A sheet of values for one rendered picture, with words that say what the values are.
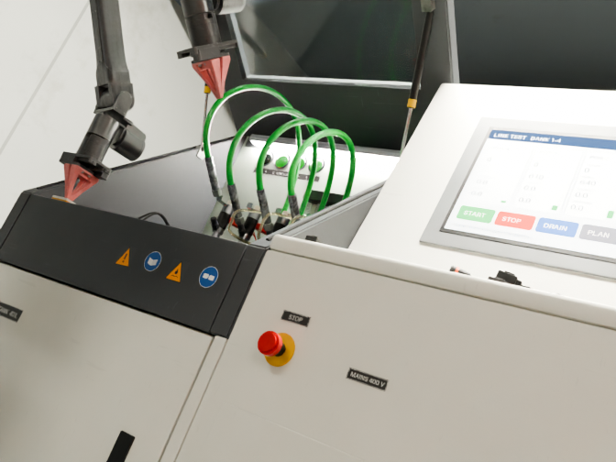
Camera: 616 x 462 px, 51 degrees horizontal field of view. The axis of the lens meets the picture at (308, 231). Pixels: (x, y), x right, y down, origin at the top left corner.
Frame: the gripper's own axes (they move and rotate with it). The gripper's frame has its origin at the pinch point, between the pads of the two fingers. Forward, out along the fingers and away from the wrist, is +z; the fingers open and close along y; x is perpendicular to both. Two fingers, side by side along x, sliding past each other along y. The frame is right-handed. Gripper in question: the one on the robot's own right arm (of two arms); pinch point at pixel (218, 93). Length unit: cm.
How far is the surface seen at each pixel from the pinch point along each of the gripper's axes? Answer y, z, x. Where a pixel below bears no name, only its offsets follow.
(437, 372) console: -15, 39, -54
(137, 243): -21.7, 23.1, 6.2
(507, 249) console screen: 22, 36, -44
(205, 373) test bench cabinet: -29, 40, -20
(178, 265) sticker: -20.9, 26.7, -5.4
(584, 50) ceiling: 251, 21, 44
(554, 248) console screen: 25, 37, -51
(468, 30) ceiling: 231, 0, 93
